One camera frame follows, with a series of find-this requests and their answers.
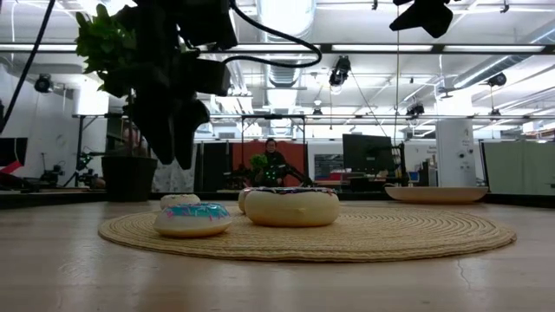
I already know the small blue frosted donut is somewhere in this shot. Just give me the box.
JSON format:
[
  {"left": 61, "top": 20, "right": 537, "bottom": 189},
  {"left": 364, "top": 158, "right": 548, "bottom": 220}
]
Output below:
[{"left": 153, "top": 202, "right": 233, "bottom": 238}]

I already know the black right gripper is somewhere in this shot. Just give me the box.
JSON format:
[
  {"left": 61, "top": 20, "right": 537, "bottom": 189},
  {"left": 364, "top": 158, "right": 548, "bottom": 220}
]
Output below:
[{"left": 388, "top": 0, "right": 454, "bottom": 39}]

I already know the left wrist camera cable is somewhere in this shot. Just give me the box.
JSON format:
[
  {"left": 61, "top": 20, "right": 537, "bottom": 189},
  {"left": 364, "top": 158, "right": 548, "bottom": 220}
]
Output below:
[{"left": 221, "top": 0, "right": 323, "bottom": 69}]

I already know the orange partition panel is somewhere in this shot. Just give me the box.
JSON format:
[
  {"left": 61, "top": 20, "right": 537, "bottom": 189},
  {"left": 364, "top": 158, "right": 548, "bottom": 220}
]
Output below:
[{"left": 232, "top": 140, "right": 308, "bottom": 188}]

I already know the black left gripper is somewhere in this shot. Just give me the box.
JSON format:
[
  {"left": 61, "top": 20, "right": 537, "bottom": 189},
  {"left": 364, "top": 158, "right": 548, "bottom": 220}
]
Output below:
[{"left": 123, "top": 51, "right": 211, "bottom": 171}]

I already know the round woven straw placemat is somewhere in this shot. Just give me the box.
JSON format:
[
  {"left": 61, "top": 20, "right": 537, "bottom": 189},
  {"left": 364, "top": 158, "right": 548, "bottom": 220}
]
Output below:
[{"left": 98, "top": 205, "right": 518, "bottom": 263}]

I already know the black metal table frame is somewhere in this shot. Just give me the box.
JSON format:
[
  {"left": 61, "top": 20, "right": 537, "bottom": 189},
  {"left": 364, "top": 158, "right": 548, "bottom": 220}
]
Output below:
[{"left": 0, "top": 189, "right": 555, "bottom": 210}]

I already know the black monitor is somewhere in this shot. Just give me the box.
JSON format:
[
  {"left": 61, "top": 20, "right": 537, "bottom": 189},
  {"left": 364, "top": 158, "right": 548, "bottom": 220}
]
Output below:
[{"left": 342, "top": 133, "right": 395, "bottom": 175}]

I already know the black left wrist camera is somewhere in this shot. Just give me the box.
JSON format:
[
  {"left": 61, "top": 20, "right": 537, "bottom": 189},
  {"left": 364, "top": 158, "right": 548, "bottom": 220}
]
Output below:
[{"left": 190, "top": 57, "right": 232, "bottom": 98}]

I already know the silver ventilation duct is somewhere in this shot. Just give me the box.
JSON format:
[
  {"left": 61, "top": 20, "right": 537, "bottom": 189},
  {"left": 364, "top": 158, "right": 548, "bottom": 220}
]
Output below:
[{"left": 255, "top": 0, "right": 317, "bottom": 88}]

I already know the person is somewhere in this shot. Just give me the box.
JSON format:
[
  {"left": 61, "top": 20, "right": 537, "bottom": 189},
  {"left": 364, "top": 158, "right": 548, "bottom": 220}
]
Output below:
[{"left": 258, "top": 137, "right": 291, "bottom": 188}]

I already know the pale green partition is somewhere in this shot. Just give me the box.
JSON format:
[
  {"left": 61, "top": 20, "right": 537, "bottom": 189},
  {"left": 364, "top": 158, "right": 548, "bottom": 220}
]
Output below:
[{"left": 482, "top": 140, "right": 555, "bottom": 196}]

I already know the left arm base cable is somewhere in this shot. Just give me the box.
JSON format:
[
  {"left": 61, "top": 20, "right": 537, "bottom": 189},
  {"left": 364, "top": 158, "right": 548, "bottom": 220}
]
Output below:
[{"left": 0, "top": 0, "right": 57, "bottom": 133}]

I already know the black overhead camera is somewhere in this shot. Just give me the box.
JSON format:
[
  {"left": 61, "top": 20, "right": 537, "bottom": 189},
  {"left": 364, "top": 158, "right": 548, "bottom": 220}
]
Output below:
[{"left": 328, "top": 55, "right": 353, "bottom": 88}]

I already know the dark screen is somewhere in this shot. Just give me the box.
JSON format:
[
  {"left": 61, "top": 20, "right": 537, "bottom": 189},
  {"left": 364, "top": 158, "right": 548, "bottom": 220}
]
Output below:
[{"left": 0, "top": 137, "right": 29, "bottom": 175}]

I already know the black plant pot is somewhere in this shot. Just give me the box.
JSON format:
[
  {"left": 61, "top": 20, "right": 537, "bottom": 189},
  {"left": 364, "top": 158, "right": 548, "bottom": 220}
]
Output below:
[{"left": 101, "top": 154, "right": 159, "bottom": 203}]

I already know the beige round plate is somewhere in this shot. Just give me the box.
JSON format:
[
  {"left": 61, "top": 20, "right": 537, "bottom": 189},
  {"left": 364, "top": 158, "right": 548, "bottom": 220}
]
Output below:
[{"left": 384, "top": 185, "right": 490, "bottom": 205}]

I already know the green leafy plant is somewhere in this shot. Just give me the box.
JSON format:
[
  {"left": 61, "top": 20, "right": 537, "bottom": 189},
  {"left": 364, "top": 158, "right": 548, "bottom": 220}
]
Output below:
[{"left": 74, "top": 3, "right": 144, "bottom": 157}]

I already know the small green plant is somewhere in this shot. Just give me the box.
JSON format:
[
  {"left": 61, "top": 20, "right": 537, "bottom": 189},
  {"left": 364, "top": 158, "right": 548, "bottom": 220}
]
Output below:
[{"left": 249, "top": 153, "right": 270, "bottom": 172}]

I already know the white column with switches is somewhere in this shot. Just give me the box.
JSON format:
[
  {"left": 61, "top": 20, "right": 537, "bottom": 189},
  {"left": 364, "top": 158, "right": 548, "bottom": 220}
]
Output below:
[{"left": 434, "top": 117, "right": 478, "bottom": 188}]

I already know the large dark chocolate donut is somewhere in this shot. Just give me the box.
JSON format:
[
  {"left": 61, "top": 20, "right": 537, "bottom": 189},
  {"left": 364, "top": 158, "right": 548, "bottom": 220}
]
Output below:
[{"left": 244, "top": 186, "right": 341, "bottom": 228}]

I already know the small pale orange donut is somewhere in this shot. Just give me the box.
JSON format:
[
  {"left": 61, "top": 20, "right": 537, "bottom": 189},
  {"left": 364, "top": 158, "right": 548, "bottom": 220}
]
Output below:
[{"left": 159, "top": 193, "right": 202, "bottom": 211}]

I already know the black spotlight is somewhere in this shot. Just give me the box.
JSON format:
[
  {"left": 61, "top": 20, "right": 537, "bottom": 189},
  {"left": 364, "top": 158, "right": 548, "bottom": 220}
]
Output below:
[
  {"left": 486, "top": 72, "right": 508, "bottom": 88},
  {"left": 33, "top": 73, "right": 54, "bottom": 94}
]

